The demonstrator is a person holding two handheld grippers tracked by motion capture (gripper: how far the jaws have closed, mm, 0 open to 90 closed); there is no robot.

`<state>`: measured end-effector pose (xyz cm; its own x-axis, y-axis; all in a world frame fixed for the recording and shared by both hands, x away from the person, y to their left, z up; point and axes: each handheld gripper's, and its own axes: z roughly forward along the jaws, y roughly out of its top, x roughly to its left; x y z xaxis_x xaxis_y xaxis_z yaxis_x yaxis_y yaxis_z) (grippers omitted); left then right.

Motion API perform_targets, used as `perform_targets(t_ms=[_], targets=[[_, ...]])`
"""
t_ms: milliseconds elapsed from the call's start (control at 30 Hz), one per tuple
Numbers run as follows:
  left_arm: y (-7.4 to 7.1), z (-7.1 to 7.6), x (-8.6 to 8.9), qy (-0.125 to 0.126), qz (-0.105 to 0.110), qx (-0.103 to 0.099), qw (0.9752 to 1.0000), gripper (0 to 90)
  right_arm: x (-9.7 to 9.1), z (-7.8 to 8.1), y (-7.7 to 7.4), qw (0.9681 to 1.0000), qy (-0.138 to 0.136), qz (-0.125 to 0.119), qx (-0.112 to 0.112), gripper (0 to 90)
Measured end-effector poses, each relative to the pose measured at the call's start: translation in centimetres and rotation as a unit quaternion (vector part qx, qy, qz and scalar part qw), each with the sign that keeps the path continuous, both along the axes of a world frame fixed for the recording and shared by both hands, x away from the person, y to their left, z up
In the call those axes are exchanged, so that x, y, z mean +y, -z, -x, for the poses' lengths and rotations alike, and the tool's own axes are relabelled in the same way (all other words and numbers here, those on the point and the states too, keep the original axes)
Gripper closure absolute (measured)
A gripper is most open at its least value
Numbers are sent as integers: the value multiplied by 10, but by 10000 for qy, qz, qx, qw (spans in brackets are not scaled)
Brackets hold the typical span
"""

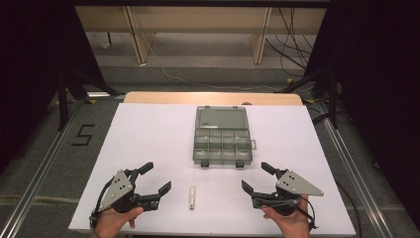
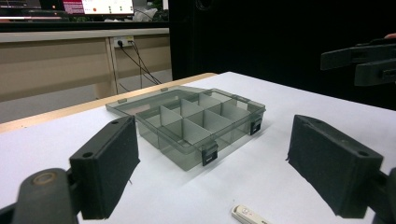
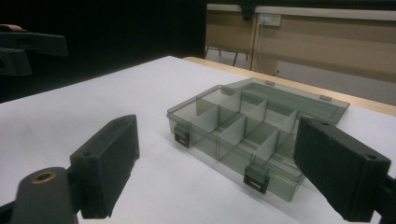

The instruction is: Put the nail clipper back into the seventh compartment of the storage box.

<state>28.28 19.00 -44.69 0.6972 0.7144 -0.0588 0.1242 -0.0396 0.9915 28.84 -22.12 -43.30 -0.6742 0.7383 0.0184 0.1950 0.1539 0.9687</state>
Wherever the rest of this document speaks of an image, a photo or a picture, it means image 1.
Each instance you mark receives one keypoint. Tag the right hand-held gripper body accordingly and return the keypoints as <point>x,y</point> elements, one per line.
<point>296,185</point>

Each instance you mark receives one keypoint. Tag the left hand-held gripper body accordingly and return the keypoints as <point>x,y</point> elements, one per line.
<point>116,189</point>

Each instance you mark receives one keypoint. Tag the person's left hand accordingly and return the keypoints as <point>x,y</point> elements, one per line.
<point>112,221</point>

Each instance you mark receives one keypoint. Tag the person's right hand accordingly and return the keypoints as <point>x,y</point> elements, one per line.
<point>292,223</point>

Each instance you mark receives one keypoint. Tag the white table sheet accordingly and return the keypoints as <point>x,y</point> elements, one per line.
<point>158,142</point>

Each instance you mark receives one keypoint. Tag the small beige stick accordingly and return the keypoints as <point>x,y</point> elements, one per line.
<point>192,197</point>

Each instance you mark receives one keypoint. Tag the clear grey plastic compartment box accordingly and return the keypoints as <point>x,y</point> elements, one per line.
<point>222,139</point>

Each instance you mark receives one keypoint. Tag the black tape floor mark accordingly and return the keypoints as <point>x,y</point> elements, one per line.
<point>84,135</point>

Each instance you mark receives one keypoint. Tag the light wooden table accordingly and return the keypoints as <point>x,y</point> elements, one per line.
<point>211,98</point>

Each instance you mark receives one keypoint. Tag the black metal stand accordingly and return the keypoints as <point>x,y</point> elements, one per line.
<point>62,99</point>
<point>332,99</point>

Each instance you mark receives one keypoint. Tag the dark curtain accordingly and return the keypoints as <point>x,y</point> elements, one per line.
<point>379,82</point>
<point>29,66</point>

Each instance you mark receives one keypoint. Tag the beige wooden desk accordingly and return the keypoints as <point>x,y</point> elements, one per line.
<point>198,18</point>

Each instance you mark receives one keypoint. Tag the aluminium floor rail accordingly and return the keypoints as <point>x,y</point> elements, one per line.
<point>353,172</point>
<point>39,175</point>

